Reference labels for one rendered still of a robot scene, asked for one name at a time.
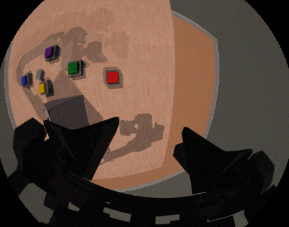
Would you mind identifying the red button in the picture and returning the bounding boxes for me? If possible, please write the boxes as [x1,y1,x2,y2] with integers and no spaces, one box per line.
[105,69,121,86]

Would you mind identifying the yellow button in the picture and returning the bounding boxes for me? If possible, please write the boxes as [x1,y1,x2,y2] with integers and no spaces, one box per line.
[38,80,52,96]

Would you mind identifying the blue button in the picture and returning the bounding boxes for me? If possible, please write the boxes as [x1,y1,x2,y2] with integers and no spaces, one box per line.
[21,73,33,88]

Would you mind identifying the green button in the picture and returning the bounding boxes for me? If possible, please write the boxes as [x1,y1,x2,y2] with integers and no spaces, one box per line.
[68,60,84,78]

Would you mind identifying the purple button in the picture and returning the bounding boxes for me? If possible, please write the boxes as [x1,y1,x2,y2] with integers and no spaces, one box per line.
[44,44,60,62]

